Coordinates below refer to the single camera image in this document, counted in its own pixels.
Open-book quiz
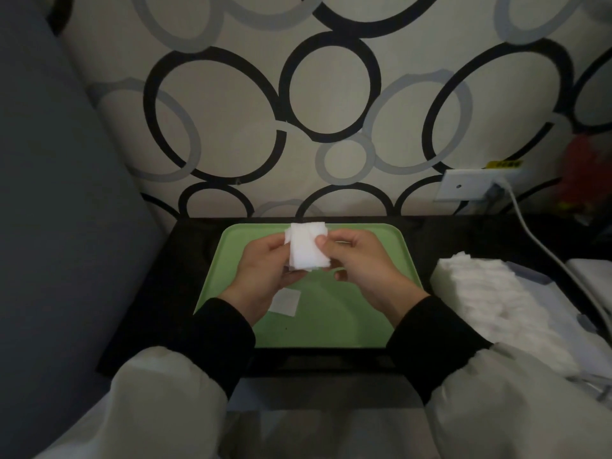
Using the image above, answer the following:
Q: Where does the person's right hand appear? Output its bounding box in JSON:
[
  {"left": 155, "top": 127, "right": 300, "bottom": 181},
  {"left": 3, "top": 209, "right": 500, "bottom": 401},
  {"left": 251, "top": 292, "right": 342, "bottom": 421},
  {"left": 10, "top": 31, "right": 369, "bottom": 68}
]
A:
[{"left": 314, "top": 229, "right": 431, "bottom": 329}]

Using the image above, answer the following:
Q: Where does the person's left hand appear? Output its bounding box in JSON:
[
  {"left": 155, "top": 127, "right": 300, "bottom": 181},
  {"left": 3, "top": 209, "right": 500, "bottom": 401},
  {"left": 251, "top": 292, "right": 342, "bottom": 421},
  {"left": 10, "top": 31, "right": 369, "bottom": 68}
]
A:
[{"left": 217, "top": 232, "right": 309, "bottom": 326}]

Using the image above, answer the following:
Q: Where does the pile of white cotton pads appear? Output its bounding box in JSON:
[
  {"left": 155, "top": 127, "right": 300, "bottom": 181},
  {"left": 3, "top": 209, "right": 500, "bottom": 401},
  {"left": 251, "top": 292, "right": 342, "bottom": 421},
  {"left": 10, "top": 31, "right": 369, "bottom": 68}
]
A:
[{"left": 268, "top": 288, "right": 302, "bottom": 315}]

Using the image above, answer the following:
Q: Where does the white cotton pad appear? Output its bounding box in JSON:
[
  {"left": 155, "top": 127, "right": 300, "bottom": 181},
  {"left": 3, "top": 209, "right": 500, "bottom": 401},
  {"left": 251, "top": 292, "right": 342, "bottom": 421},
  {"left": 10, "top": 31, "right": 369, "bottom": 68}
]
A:
[{"left": 285, "top": 222, "right": 332, "bottom": 272}]

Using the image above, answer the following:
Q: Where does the green plastic tray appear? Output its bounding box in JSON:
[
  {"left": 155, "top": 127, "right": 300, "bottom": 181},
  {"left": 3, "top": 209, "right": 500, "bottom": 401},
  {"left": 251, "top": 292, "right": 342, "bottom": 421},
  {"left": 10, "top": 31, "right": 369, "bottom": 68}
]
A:
[{"left": 193, "top": 222, "right": 424, "bottom": 349}]

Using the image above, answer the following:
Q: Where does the person's left forearm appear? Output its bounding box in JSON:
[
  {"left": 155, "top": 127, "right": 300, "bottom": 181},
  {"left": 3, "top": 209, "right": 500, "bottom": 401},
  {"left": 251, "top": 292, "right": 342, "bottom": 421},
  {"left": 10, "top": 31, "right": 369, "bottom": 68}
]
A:
[{"left": 33, "top": 298, "right": 257, "bottom": 459}]

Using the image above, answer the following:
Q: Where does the person's right forearm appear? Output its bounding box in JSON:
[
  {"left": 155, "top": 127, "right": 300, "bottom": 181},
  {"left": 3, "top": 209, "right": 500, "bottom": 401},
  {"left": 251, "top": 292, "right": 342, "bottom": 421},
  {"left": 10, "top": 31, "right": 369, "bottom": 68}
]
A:
[{"left": 386, "top": 295, "right": 612, "bottom": 459}]

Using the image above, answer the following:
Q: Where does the grey upholstered sofa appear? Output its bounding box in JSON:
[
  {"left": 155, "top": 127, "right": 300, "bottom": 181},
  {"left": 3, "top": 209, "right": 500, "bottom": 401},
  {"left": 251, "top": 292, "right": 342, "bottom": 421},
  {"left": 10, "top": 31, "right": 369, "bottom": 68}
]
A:
[{"left": 0, "top": 0, "right": 166, "bottom": 459}]

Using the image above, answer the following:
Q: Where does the white power bank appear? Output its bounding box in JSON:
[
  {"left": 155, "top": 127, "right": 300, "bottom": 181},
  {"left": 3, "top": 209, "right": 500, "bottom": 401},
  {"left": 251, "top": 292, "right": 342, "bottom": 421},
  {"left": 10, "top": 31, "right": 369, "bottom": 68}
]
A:
[{"left": 566, "top": 258, "right": 612, "bottom": 311}]

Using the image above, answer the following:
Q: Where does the red decoration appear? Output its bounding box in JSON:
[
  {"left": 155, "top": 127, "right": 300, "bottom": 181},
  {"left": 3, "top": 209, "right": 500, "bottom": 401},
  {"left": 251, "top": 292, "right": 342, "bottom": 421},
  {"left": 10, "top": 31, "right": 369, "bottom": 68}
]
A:
[{"left": 557, "top": 136, "right": 612, "bottom": 214}]

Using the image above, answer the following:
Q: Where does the white wall socket plate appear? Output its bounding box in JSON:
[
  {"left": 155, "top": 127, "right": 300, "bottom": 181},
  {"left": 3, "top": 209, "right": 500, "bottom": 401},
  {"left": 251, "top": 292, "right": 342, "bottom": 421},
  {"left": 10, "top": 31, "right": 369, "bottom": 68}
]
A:
[{"left": 435, "top": 168, "right": 522, "bottom": 202}]

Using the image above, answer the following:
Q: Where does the white charger cable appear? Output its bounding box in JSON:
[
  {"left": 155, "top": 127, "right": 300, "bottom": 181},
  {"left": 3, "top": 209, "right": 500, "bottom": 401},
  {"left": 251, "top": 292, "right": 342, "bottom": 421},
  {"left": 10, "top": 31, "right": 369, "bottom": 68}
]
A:
[{"left": 492, "top": 184, "right": 612, "bottom": 340}]

